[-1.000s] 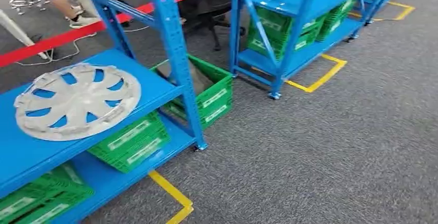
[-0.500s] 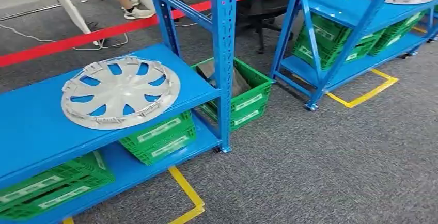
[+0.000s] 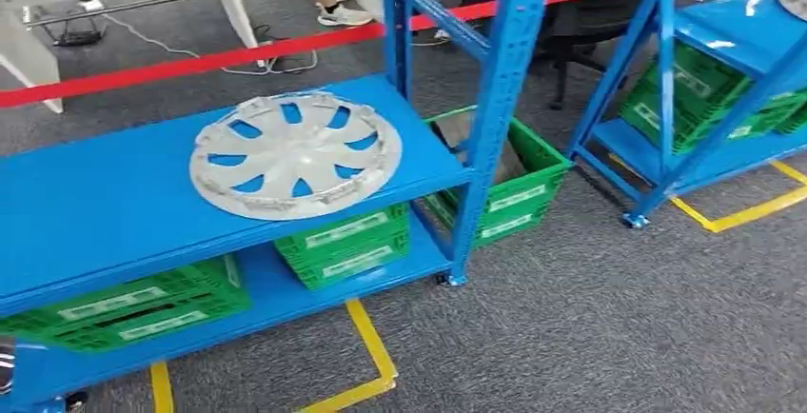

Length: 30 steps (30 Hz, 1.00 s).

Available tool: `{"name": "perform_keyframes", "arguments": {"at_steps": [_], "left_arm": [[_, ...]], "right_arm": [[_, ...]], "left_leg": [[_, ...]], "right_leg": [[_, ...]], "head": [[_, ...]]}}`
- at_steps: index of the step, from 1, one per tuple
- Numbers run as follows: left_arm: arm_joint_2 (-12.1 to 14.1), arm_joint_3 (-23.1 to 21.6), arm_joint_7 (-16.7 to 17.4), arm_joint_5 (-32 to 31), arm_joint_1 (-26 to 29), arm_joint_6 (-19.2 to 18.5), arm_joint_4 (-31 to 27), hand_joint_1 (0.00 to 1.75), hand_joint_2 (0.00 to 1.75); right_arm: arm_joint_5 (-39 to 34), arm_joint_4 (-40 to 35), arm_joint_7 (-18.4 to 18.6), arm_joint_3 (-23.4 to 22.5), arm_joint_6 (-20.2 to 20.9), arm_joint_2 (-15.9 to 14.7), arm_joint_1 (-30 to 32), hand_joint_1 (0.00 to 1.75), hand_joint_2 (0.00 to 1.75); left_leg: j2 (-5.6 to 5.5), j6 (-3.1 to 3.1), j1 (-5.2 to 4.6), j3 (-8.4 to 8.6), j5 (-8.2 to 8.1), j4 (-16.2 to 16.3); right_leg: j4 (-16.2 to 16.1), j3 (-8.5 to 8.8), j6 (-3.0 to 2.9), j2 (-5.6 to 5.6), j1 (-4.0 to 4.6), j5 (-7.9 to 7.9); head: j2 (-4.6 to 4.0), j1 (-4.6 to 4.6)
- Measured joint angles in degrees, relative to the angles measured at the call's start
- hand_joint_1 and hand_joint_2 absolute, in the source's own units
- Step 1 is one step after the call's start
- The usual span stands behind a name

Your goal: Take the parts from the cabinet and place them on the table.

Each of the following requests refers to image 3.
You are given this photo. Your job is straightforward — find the red barrier tape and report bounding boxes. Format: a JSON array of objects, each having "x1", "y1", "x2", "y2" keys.
[{"x1": 0, "y1": 0, "x2": 758, "y2": 110}]

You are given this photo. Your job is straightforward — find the white floor cable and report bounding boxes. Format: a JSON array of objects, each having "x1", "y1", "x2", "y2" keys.
[{"x1": 102, "y1": 12, "x2": 203, "y2": 60}]

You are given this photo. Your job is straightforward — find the white cable bundle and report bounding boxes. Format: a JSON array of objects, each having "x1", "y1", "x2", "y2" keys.
[{"x1": 220, "y1": 41, "x2": 320, "y2": 77}]

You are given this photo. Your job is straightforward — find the blue steel shelf rack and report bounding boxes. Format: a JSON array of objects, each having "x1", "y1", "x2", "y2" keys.
[
  {"x1": 567, "y1": 0, "x2": 807, "y2": 230},
  {"x1": 0, "y1": 0, "x2": 565, "y2": 413}
]

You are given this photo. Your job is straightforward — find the black office chair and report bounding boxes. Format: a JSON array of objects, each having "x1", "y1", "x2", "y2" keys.
[{"x1": 463, "y1": 0, "x2": 663, "y2": 112}]

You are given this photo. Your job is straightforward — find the open green plastic crate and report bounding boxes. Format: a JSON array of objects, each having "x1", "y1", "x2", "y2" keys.
[{"x1": 421, "y1": 105, "x2": 573, "y2": 248}]

